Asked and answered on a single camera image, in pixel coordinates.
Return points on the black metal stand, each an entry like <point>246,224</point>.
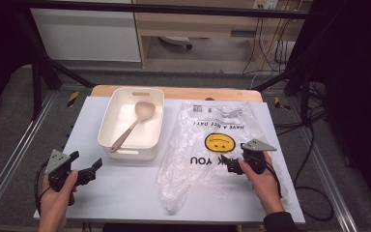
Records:
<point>299,74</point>
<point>40,67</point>

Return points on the aluminium rail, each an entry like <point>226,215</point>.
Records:
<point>13,161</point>
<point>330,183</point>

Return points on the clear smiley plastic bag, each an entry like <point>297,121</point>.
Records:
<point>193,141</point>

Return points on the person's left hand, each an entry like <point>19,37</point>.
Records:
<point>55,203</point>

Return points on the wooden desk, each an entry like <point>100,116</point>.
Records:
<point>186,24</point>

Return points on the white plastic basket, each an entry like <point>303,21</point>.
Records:
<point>141,129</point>

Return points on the white cabinet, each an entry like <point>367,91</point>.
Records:
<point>83,35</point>

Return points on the white power strip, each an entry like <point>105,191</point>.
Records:
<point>265,4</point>

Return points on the white chair base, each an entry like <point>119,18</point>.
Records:
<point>175,40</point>

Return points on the black metal crossbar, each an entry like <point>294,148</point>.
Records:
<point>161,9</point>

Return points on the yellow black tape strip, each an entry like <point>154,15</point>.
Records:
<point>72,98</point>
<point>280,103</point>

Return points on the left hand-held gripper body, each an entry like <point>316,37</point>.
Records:
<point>57,161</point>

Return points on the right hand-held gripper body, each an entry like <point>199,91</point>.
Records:
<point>257,145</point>

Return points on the person's right hand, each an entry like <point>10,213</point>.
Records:
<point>265,190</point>

